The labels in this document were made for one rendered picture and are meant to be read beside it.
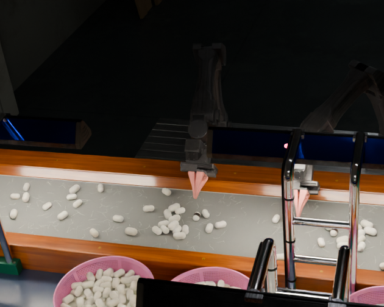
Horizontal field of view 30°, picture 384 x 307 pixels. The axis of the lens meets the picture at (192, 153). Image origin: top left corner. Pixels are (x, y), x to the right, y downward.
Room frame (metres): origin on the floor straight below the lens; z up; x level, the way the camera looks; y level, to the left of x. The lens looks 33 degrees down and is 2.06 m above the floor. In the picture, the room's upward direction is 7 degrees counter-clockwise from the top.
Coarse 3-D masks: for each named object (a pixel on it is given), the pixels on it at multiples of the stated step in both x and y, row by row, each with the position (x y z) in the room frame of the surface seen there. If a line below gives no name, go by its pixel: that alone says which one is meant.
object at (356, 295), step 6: (366, 288) 1.27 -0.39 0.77; (372, 288) 1.26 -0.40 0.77; (378, 288) 1.26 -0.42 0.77; (354, 294) 1.25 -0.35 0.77; (360, 294) 1.26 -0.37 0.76; (366, 294) 1.26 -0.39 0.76; (372, 294) 1.26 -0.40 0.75; (378, 294) 1.26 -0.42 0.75; (354, 300) 1.25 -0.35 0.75; (360, 300) 1.25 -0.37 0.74; (366, 300) 1.25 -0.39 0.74; (372, 300) 1.25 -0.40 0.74; (378, 300) 1.25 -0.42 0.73
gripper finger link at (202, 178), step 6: (180, 168) 1.72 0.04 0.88; (186, 168) 1.71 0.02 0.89; (192, 168) 1.71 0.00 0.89; (198, 168) 1.72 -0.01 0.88; (198, 174) 1.69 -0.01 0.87; (204, 174) 1.70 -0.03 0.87; (198, 180) 1.68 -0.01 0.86; (204, 180) 1.71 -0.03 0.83; (198, 186) 1.68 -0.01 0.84; (198, 192) 1.68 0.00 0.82
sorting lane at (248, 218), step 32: (0, 192) 1.91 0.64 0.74; (32, 192) 1.89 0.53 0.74; (64, 192) 1.87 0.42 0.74; (96, 192) 1.85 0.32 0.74; (128, 192) 1.83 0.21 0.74; (160, 192) 1.81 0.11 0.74; (192, 192) 1.79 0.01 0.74; (224, 192) 1.77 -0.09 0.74; (32, 224) 1.73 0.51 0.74; (64, 224) 1.71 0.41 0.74; (96, 224) 1.69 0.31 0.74; (128, 224) 1.67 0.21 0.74; (192, 224) 1.63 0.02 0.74; (256, 224) 1.60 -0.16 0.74; (320, 256) 1.43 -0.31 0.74
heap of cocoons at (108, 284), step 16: (96, 272) 1.47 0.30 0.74; (112, 272) 1.47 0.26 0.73; (128, 272) 1.46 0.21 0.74; (80, 288) 1.42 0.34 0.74; (96, 288) 1.41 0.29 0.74; (112, 288) 1.42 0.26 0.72; (128, 288) 1.41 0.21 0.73; (64, 304) 1.36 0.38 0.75; (80, 304) 1.36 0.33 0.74; (96, 304) 1.35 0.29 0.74; (112, 304) 1.35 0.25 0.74; (128, 304) 1.35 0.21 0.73
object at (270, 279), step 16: (272, 240) 1.09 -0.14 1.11; (256, 256) 1.05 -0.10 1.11; (272, 256) 1.09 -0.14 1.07; (256, 272) 1.00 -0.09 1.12; (272, 272) 1.09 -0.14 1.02; (336, 272) 0.97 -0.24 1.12; (256, 288) 0.95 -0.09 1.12; (272, 288) 1.09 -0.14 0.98; (288, 288) 1.10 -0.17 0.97; (336, 288) 0.93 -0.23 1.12; (336, 304) 0.90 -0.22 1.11
